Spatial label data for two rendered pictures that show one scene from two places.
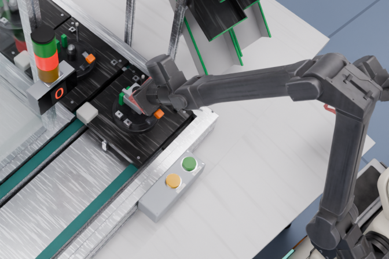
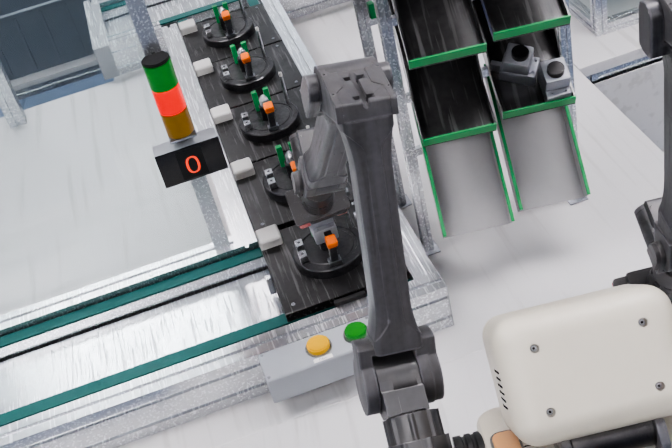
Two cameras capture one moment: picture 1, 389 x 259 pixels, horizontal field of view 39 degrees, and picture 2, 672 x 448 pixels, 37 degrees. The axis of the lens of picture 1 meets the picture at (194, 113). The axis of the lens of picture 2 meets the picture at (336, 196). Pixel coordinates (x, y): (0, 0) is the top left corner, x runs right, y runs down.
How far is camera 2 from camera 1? 1.12 m
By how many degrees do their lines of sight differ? 42
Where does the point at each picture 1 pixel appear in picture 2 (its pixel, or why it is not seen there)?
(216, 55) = (476, 198)
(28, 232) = (122, 357)
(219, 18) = (453, 119)
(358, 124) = (348, 141)
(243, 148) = (484, 362)
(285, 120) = not seen: hidden behind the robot
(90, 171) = (237, 314)
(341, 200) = (375, 311)
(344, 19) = not seen: outside the picture
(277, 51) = (641, 246)
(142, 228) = (264, 413)
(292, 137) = not seen: hidden behind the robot
